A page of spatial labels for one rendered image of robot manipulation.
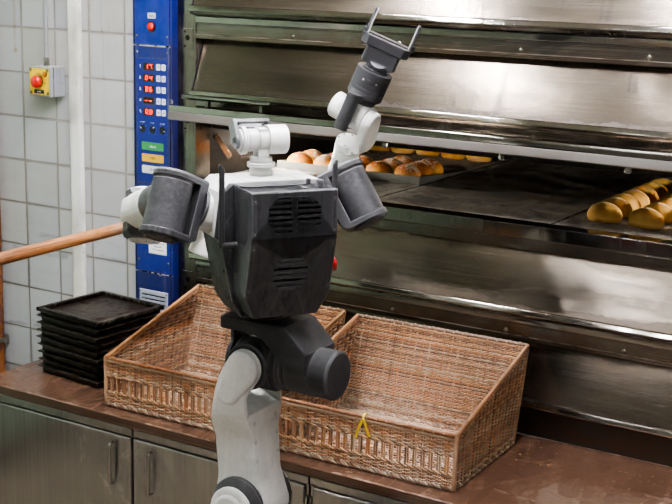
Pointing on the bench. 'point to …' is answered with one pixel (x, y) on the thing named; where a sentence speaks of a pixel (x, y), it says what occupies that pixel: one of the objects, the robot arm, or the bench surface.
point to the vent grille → (154, 297)
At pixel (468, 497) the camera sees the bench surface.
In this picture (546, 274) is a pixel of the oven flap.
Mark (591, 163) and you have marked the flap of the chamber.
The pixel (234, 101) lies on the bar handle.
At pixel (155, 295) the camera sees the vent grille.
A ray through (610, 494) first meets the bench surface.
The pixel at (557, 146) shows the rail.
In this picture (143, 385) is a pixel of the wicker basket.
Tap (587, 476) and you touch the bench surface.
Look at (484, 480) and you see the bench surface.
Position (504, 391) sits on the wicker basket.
